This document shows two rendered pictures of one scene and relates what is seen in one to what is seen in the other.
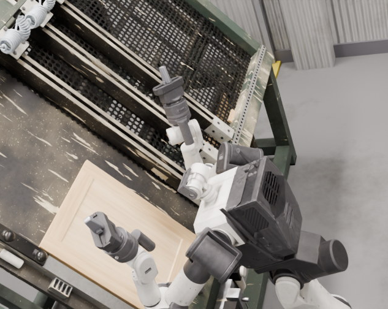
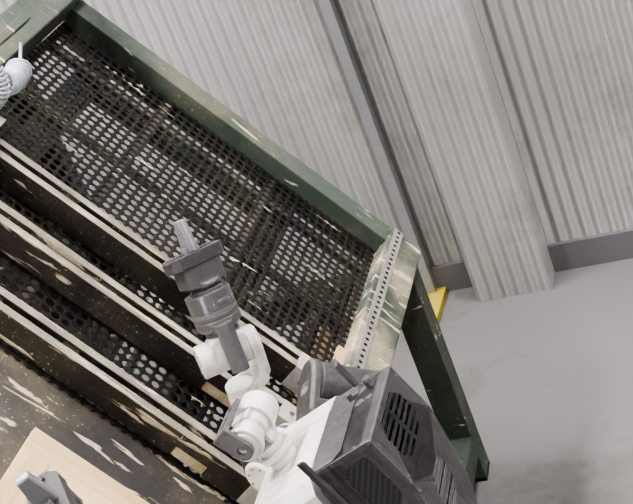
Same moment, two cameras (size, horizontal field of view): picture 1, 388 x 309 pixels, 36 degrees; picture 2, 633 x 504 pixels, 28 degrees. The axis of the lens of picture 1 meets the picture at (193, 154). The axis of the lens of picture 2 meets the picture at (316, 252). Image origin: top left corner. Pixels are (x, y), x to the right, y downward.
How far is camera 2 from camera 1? 0.35 m
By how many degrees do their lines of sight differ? 14
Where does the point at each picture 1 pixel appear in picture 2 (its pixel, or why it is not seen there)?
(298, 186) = not seen: outside the picture
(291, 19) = (457, 199)
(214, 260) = not seen: outside the picture
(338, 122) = (570, 391)
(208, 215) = (279, 491)
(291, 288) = not seen: outside the picture
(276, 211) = (414, 468)
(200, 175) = (258, 412)
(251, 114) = (379, 354)
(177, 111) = (212, 305)
